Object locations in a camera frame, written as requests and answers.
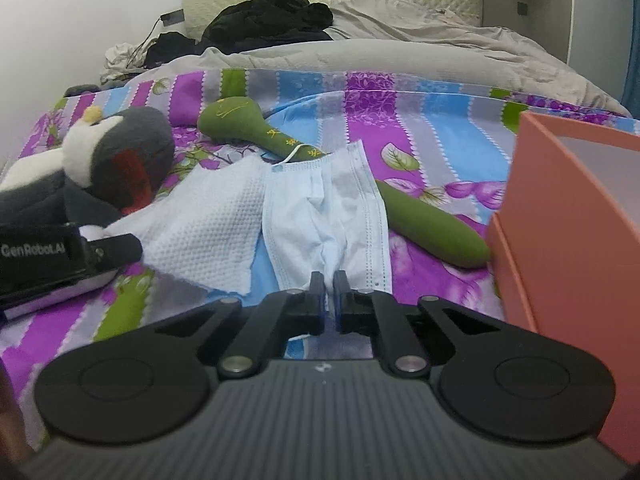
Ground black clothing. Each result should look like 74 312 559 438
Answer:
142 0 335 68

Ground grey penguin plush toy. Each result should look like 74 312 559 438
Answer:
0 106 176 241

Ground white crumpled cloth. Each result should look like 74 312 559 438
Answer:
100 42 148 86

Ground white textured cloth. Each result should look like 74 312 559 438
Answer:
102 155 266 295

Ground black cable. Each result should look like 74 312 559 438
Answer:
131 17 168 68

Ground green plush massage hammer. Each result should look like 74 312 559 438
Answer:
196 96 493 268

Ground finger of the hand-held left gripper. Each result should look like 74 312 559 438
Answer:
80 232 144 276

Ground blue face mask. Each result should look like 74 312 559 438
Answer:
260 140 393 311

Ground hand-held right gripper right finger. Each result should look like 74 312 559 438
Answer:
332 270 503 376

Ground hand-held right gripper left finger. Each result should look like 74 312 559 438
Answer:
154 271 328 378

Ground striped floral bed sheet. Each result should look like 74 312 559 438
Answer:
0 67 640 411

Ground blue curtain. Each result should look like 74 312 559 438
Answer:
622 55 640 111

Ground orange cardboard box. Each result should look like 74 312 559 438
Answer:
486 110 640 463

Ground grey duvet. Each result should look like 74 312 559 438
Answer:
125 0 633 118

